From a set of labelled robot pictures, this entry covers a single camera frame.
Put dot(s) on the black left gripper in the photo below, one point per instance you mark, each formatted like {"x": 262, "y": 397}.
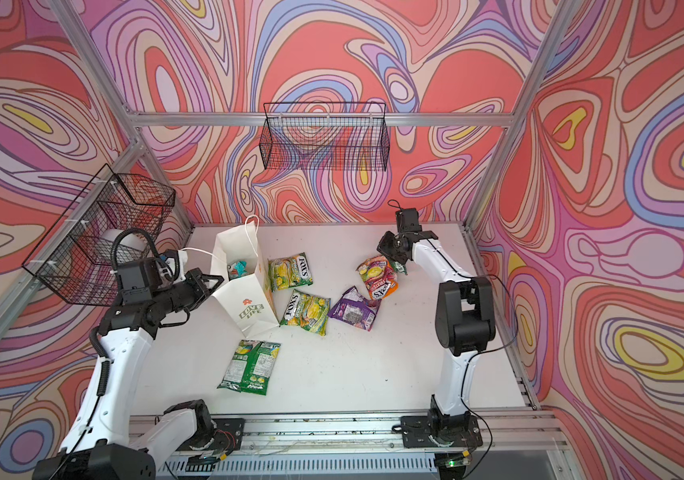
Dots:
{"x": 200, "y": 292}

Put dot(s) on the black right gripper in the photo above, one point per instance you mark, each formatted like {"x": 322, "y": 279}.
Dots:
{"x": 384, "y": 247}

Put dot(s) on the orange pink Fox's fruits bag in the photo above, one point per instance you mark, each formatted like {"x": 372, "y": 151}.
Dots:
{"x": 378, "y": 276}

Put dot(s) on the illustrated paper gift bag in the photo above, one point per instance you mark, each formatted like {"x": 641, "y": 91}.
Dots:
{"x": 248, "y": 300}

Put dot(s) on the purple Fox's candy bag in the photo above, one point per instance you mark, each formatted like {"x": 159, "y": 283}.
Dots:
{"x": 355, "y": 309}

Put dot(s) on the green candy bag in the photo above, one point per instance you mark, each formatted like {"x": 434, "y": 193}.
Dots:
{"x": 399, "y": 267}
{"x": 251, "y": 367}

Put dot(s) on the teal Fox's mint bag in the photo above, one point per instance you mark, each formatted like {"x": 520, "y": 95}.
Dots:
{"x": 238, "y": 269}

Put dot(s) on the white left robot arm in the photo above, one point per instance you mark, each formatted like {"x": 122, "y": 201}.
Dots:
{"x": 98, "y": 445}

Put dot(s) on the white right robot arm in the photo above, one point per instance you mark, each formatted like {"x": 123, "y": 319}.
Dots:
{"x": 464, "y": 323}

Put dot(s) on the green yellow Fox's bag upper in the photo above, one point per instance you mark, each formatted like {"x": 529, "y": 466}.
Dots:
{"x": 290, "y": 272}

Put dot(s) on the green yellow fox's bag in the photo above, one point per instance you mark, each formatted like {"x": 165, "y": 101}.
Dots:
{"x": 307, "y": 311}
{"x": 290, "y": 272}

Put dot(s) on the green candy bag front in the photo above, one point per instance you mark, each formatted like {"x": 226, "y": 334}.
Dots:
{"x": 251, "y": 367}

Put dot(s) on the green yellow Fox's bag lower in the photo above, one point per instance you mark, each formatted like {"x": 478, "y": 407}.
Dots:
{"x": 307, "y": 311}

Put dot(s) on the white cylinder in basket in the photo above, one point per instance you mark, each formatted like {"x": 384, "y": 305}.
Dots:
{"x": 130, "y": 247}

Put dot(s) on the black wire basket left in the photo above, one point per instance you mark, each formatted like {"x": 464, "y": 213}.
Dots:
{"x": 65, "y": 260}

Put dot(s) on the black wire basket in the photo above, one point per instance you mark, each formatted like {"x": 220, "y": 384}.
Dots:
{"x": 65, "y": 260}
{"x": 325, "y": 135}

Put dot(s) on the black wire basket back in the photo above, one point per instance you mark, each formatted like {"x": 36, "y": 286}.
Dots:
{"x": 325, "y": 135}

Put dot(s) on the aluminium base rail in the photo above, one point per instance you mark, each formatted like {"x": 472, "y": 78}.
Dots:
{"x": 516, "y": 444}

